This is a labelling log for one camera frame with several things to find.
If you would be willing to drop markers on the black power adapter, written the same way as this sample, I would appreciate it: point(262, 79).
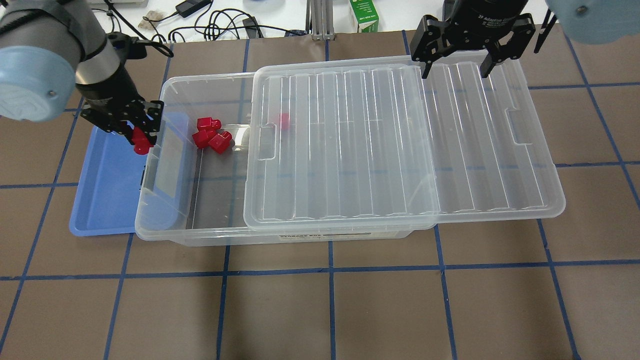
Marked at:
point(187, 8)

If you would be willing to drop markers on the clear plastic storage box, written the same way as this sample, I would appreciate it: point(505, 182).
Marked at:
point(210, 200)

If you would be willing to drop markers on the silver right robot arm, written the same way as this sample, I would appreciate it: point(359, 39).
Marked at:
point(586, 21)

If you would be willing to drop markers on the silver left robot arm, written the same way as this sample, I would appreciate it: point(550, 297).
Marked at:
point(51, 48)

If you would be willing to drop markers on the green white carton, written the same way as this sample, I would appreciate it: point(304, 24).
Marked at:
point(364, 16)

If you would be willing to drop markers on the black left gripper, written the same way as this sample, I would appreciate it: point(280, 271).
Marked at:
point(109, 91)

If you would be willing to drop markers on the clear plastic box lid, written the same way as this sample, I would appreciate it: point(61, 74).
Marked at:
point(490, 155)

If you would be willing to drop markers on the aluminium frame post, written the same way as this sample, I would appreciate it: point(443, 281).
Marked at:
point(320, 20)

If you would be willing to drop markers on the blue plastic tray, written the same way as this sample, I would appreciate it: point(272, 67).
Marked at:
point(111, 190)

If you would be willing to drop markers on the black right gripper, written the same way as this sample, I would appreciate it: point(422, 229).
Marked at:
point(484, 21)

